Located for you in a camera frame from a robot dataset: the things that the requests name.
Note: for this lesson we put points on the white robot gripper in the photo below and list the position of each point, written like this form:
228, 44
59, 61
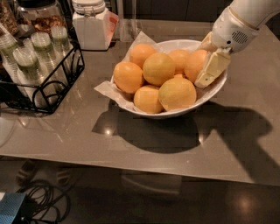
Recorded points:
231, 32

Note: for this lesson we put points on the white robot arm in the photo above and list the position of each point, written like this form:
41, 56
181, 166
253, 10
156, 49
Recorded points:
255, 12

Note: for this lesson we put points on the white ceramic bowl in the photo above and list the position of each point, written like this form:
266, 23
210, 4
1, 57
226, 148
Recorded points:
125, 101

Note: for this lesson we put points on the small hidden middle orange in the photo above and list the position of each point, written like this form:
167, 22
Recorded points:
179, 75

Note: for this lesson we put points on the white paper bowl liner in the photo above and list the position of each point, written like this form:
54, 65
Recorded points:
105, 88

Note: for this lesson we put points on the white lidded canister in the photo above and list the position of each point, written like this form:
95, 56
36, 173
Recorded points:
94, 24

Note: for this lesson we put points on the clear plastic cup stack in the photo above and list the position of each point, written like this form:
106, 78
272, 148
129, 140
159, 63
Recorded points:
60, 38
29, 66
43, 46
7, 46

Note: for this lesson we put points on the glass jar with snacks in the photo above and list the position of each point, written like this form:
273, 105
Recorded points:
41, 15

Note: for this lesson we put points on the blue box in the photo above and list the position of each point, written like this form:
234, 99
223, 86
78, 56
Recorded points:
10, 207

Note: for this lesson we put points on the black wire rack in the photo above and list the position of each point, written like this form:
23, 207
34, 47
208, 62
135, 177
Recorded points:
45, 94

